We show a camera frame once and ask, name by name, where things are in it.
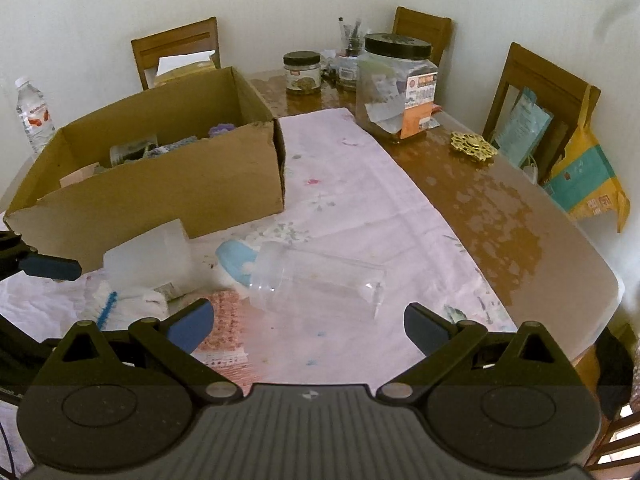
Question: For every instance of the wooden chair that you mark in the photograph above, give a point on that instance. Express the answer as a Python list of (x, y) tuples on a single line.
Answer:
[(545, 80), (172, 40), (617, 440), (425, 22)]

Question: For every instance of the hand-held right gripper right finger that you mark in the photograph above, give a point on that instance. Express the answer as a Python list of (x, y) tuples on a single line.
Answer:
[(424, 330)]

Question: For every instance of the clear water bottle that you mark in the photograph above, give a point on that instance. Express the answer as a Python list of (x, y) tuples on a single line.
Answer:
[(32, 115)]

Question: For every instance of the yellow and teal bag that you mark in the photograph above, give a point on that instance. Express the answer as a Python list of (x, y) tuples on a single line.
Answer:
[(587, 175)]

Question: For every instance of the translucent white plastic container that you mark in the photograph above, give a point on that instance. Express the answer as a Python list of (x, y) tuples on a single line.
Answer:
[(147, 255)]

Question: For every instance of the purple crochet piece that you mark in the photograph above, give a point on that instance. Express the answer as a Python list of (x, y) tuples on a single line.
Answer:
[(222, 130)]

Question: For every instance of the pink knitted cloth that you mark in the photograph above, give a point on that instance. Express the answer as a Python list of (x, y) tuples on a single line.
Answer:
[(227, 325)]

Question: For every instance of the clear bottle with blue cap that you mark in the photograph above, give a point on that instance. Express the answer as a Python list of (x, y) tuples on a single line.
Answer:
[(310, 277)]

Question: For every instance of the clear jar of pens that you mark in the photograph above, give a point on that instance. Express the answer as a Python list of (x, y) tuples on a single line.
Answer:
[(350, 67)]

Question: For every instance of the yellow crochet coaster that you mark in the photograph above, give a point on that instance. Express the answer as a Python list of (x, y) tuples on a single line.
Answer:
[(472, 146)]

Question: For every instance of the brown cardboard box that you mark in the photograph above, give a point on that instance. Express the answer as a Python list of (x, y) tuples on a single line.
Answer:
[(175, 185)]

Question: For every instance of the blue small brush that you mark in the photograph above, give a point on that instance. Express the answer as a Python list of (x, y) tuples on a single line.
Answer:
[(106, 310)]

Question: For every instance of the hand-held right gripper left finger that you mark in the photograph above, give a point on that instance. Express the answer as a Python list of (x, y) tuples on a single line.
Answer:
[(192, 327)]

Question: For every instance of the large clear jar black lid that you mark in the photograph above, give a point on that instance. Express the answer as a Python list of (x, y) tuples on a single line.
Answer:
[(395, 90)]

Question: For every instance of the yellow tissue box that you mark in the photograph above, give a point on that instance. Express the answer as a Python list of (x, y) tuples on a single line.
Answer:
[(182, 67)]

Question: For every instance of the small jar with black lid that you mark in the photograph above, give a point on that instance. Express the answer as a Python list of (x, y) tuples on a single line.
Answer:
[(301, 75)]

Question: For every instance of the grey-blue cloth piece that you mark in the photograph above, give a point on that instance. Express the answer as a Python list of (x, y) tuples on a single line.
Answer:
[(175, 146)]

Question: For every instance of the pink floral tablecloth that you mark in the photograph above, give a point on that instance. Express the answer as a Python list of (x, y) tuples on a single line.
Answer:
[(350, 200)]

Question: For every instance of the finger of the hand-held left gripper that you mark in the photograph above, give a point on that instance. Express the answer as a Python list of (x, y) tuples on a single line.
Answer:
[(52, 267), (20, 355)]

